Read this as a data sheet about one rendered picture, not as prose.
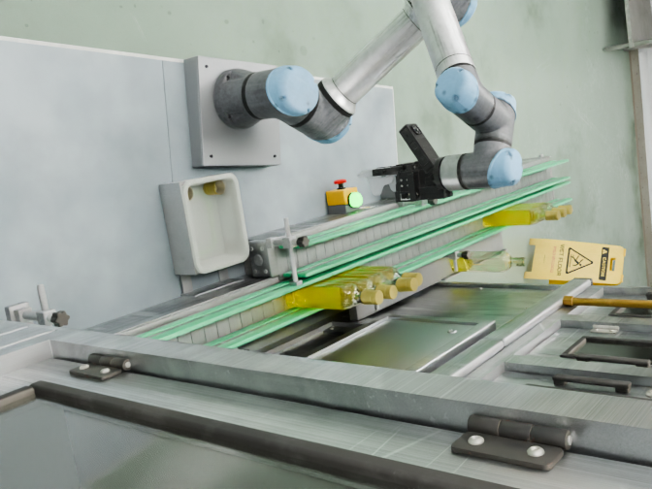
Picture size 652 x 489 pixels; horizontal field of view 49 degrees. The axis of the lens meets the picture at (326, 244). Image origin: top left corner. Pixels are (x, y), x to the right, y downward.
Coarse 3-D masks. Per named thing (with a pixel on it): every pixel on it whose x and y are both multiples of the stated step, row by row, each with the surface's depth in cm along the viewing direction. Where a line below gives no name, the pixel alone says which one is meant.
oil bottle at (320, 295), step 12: (300, 288) 178; (312, 288) 176; (324, 288) 173; (336, 288) 171; (348, 288) 170; (288, 300) 182; (300, 300) 179; (312, 300) 176; (324, 300) 174; (336, 300) 171; (348, 300) 169
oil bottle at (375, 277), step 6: (336, 276) 186; (342, 276) 184; (348, 276) 183; (354, 276) 182; (360, 276) 181; (366, 276) 180; (372, 276) 179; (378, 276) 179; (384, 276) 180; (378, 282) 178
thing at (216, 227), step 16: (224, 176) 172; (224, 192) 178; (192, 208) 174; (208, 208) 178; (224, 208) 179; (240, 208) 176; (192, 224) 165; (208, 224) 177; (224, 224) 180; (240, 224) 177; (192, 240) 165; (208, 240) 177; (224, 240) 181; (240, 240) 178; (208, 256) 177; (224, 256) 179; (240, 256) 178; (208, 272) 168
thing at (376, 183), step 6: (378, 168) 156; (360, 174) 158; (366, 174) 156; (372, 174) 155; (372, 180) 156; (378, 180) 155; (384, 180) 155; (390, 180) 154; (372, 186) 156; (378, 186) 156; (378, 192) 156
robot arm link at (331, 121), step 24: (456, 0) 158; (408, 24) 163; (384, 48) 166; (408, 48) 167; (360, 72) 169; (384, 72) 170; (336, 96) 172; (360, 96) 174; (312, 120) 172; (336, 120) 175
